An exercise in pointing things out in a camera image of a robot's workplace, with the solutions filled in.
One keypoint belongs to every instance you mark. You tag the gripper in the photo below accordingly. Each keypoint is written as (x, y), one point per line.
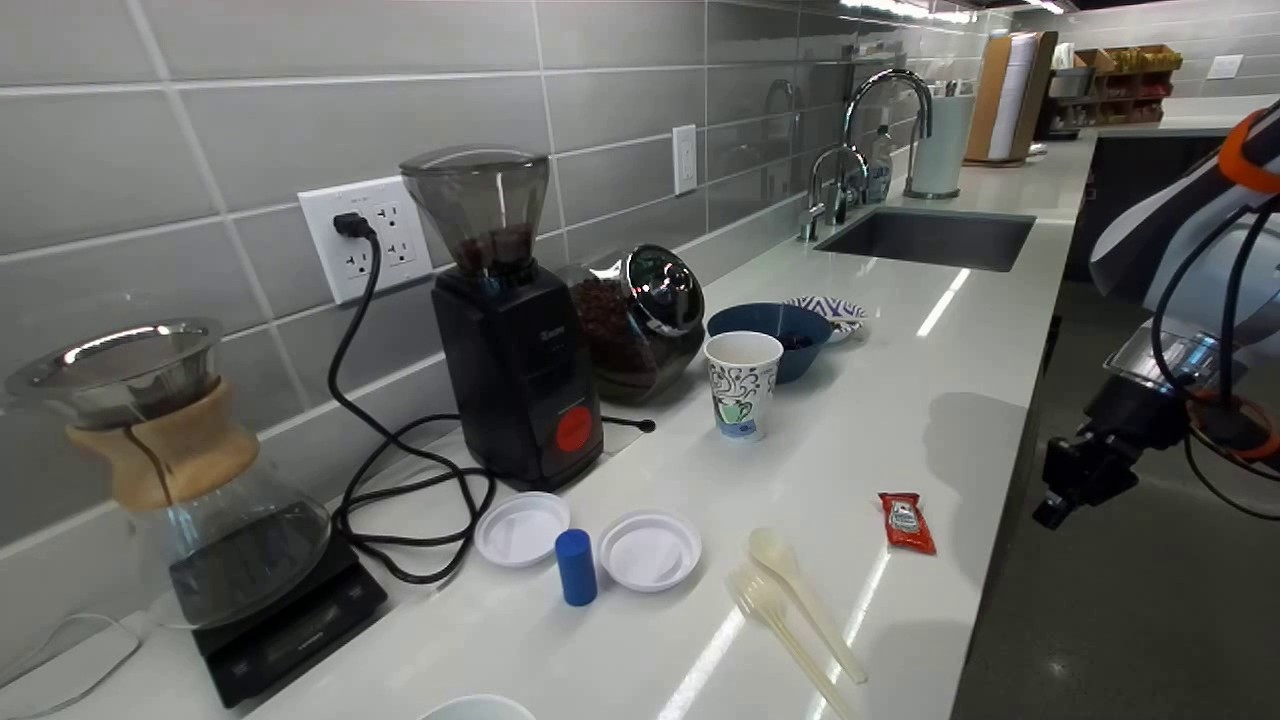
(1140, 415)

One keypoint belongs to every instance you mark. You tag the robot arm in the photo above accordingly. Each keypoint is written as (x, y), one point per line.
(1150, 225)

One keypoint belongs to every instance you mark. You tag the red sauce packet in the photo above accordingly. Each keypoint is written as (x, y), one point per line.
(908, 523)

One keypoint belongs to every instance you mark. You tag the sink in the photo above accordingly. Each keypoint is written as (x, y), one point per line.
(930, 240)

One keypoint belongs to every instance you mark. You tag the patterned small dish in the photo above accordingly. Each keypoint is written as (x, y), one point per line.
(838, 312)

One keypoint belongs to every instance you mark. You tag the snack organizer shelf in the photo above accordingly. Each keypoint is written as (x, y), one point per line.
(1130, 85)

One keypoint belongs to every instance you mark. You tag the paper towel roll on holder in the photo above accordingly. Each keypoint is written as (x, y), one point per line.
(940, 145)

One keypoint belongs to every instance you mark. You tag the wooden paper plate holder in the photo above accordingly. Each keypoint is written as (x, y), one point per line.
(990, 100)

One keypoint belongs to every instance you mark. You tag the blue bowl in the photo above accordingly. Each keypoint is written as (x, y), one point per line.
(800, 335)

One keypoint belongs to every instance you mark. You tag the clear soap bottle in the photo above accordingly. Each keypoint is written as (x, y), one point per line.
(879, 170)

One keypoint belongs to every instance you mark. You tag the tall chrome tap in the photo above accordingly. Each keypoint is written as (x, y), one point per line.
(920, 95)

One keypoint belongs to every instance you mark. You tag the plastic spoon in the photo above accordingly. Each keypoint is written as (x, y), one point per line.
(775, 552)

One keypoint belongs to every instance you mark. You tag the small chrome tap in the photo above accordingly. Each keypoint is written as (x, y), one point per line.
(815, 190)

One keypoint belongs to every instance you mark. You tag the patterned paper cup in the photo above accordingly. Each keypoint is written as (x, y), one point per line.
(742, 395)

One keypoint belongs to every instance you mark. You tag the plastic fork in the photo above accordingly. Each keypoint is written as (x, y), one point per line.
(765, 603)

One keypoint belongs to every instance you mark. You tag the white plastic lid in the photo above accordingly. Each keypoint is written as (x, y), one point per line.
(650, 550)
(520, 528)

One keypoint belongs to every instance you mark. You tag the glass jar of coffee beans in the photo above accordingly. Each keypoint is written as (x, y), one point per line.
(640, 320)

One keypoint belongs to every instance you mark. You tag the blue cylinder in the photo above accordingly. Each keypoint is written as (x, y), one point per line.
(576, 570)

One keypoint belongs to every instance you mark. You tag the black coffee grinder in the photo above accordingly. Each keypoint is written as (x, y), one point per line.
(520, 360)

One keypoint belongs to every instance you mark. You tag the black kitchen scale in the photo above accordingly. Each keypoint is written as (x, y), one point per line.
(300, 630)

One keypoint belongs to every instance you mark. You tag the glass carafe with wooden collar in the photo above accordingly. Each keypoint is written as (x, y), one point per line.
(190, 455)

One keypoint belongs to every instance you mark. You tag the metal cone coffee filter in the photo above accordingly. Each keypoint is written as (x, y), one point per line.
(120, 375)

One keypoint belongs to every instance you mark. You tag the white wall socket plate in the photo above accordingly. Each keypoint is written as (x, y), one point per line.
(1225, 67)
(325, 255)

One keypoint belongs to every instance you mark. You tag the white switch plate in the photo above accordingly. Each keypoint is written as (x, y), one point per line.
(684, 160)

